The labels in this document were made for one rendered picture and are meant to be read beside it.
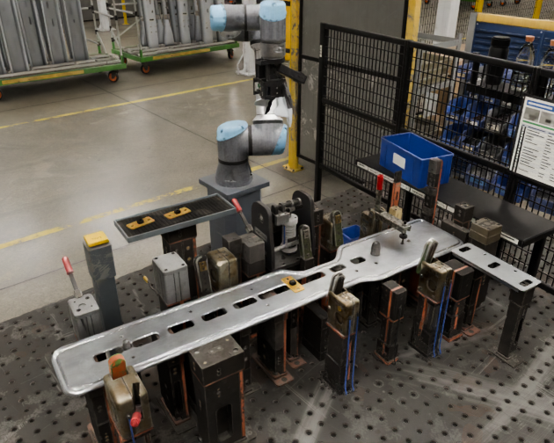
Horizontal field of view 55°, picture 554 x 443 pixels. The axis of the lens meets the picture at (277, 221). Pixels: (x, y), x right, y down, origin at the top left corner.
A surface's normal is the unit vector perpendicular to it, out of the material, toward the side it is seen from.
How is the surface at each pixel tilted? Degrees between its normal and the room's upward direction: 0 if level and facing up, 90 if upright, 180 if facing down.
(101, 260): 90
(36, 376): 0
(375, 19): 91
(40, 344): 0
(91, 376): 0
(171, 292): 90
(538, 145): 90
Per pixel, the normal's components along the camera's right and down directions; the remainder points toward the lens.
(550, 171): -0.84, 0.25
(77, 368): 0.00, -0.88
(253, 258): 0.54, 0.40
